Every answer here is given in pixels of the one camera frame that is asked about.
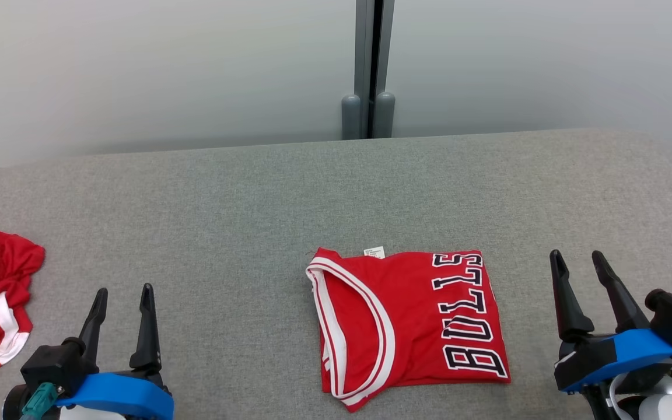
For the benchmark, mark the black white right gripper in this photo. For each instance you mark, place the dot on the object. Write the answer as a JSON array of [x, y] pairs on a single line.
[[584, 359]]

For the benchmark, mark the teal left camera connector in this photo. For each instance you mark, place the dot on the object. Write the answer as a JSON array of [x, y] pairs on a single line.
[[38, 399]]

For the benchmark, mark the grey partition post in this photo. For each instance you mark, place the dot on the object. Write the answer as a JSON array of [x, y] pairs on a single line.
[[384, 58], [362, 58]]

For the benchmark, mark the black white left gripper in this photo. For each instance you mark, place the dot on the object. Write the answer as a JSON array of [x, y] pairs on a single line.
[[91, 414]]

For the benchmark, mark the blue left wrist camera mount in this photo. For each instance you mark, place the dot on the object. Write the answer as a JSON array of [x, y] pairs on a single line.
[[120, 394]]

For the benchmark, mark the red Bulls basketball jersey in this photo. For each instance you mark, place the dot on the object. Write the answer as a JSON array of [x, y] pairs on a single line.
[[412, 326]]

